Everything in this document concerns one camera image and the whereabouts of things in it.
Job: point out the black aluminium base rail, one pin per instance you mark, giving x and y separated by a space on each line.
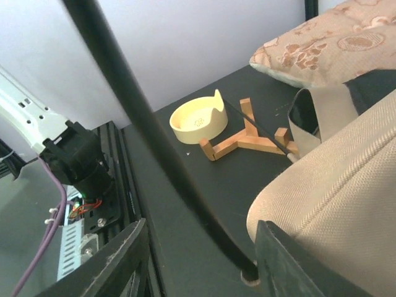
117 222

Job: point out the small green circuit board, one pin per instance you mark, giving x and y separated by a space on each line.
78 209

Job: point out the yellow pet bowl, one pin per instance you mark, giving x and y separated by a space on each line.
200 118

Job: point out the wooden bowl stand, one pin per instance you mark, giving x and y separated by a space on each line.
218 151

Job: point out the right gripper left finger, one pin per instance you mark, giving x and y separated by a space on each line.
105 263

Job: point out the beige fabric pet tent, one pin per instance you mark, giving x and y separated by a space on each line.
338 199

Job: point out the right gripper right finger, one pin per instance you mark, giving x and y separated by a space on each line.
287 269

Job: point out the light blue slotted cable duct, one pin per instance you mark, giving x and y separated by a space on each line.
71 235

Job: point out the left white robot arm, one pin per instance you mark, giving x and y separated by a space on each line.
72 152

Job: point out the left black frame post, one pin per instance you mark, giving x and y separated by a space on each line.
311 9

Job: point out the floral beige cushion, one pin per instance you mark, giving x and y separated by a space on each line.
341 44

